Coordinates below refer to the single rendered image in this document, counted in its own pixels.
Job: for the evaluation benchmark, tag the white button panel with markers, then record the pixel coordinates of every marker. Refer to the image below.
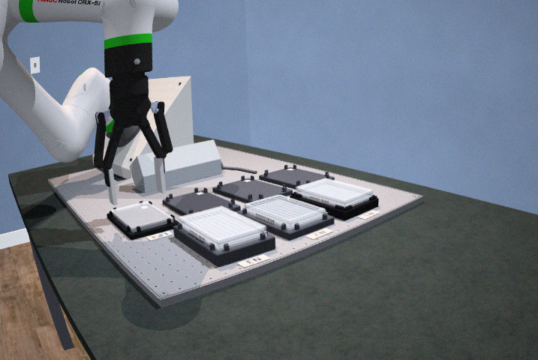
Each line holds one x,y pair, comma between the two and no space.
184,164

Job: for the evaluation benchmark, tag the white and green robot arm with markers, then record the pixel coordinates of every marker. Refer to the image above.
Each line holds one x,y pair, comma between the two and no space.
66,129

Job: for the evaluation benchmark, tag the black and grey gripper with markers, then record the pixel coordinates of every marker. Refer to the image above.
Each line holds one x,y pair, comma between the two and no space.
128,108

